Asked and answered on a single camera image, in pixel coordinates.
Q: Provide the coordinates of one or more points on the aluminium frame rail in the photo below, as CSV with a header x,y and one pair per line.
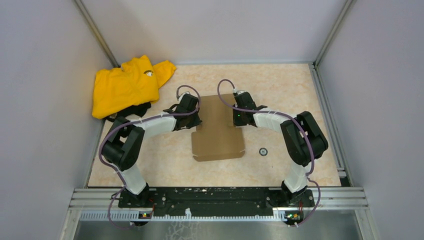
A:
x,y
101,204

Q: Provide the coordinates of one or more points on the brown cardboard box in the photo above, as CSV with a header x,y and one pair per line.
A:
x,y
216,138

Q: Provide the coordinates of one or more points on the yellow shirt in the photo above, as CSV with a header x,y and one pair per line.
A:
x,y
135,82

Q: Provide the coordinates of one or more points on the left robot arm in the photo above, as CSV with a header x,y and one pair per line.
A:
x,y
121,147

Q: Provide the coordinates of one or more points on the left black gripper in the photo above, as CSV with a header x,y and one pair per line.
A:
x,y
196,122

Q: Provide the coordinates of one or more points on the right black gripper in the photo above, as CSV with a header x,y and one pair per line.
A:
x,y
236,122

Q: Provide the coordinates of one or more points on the black garment under shirt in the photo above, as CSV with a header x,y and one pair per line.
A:
x,y
138,110

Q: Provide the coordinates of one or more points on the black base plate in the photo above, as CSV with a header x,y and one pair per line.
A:
x,y
217,201

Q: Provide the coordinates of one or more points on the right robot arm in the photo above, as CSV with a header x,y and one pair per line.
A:
x,y
303,138

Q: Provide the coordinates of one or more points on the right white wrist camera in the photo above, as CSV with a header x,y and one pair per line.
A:
x,y
237,91

